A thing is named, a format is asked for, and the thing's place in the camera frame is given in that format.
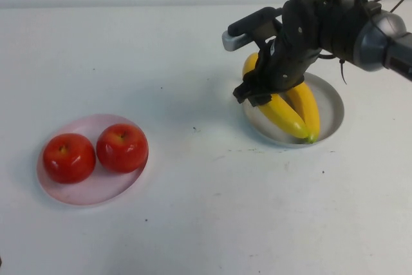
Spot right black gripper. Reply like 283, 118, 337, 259
232, 35, 323, 107

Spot yellow banana brown tip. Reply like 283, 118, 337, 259
241, 52, 308, 140

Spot yellow banana green tip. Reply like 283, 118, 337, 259
285, 82, 321, 144

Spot red plastic apple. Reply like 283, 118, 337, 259
42, 133, 97, 185
95, 123, 149, 175

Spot grey round plate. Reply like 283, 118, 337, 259
241, 71, 345, 149

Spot pink round plate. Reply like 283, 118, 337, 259
35, 113, 149, 207

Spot black zip tie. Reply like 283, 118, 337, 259
336, 57, 349, 86

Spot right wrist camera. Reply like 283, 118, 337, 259
221, 6, 284, 52

